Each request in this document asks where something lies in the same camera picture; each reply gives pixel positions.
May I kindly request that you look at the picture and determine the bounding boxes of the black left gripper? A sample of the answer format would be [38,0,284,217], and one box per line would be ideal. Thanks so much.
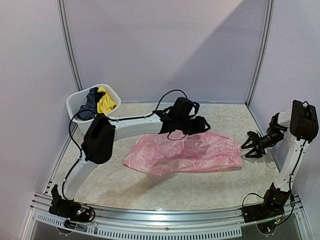
[178,116,212,136]

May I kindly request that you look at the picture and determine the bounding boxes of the pink patterned shorts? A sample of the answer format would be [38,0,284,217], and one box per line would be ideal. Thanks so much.
[123,130,243,177]

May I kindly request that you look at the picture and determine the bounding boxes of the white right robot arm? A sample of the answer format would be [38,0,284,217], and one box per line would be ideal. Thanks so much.
[241,100,319,218]

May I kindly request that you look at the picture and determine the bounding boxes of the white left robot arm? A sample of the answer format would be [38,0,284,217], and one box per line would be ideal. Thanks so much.
[51,110,211,217]

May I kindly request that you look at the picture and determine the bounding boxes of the white plastic laundry basket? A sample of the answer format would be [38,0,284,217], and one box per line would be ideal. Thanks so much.
[65,83,122,135]

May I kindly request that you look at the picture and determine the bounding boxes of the yellow garment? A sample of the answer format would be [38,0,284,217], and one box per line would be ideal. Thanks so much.
[97,86,117,115]

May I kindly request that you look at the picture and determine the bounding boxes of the dark blue garment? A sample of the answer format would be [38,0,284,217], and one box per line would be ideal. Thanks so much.
[76,87,99,121]

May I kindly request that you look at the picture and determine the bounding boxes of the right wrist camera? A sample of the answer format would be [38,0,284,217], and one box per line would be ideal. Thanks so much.
[247,130,261,139]

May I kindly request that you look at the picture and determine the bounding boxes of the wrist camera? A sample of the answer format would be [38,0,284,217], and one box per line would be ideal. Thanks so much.
[169,97,200,119]
[247,130,261,139]

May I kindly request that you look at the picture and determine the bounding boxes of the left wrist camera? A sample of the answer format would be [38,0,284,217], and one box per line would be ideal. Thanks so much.
[169,97,200,119]

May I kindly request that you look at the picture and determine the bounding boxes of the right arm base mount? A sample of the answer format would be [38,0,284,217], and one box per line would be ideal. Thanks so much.
[240,183,295,223]

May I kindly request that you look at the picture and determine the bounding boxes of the aluminium front rail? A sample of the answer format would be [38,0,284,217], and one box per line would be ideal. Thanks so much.
[22,193,313,240]

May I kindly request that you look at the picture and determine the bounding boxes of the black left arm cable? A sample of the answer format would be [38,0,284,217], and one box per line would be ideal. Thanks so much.
[68,89,191,198]

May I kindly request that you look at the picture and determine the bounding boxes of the right aluminium frame post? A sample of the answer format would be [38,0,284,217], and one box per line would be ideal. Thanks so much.
[245,0,275,108]

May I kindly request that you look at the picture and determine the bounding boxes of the aluminium frame post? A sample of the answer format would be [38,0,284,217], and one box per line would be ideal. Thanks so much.
[245,0,275,108]
[57,0,83,91]

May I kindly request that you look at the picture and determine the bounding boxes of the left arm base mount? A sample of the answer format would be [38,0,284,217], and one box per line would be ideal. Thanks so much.
[48,184,96,223]

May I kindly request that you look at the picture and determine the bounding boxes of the left aluminium frame post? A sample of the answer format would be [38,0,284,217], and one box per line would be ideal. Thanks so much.
[57,0,83,91]

